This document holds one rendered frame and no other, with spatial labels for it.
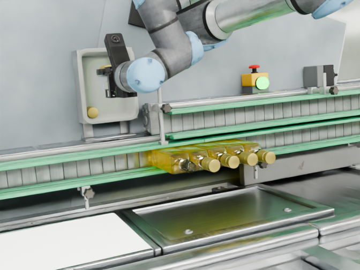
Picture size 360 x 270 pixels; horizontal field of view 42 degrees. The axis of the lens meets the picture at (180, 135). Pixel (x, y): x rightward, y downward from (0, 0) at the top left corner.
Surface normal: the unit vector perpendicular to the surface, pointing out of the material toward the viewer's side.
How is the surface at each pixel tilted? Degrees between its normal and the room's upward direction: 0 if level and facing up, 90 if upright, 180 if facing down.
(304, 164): 0
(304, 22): 0
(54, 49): 0
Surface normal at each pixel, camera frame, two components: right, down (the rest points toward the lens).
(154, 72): 0.39, 0.09
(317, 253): -0.07, -0.99
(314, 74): -0.91, 0.12
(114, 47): 0.34, -0.41
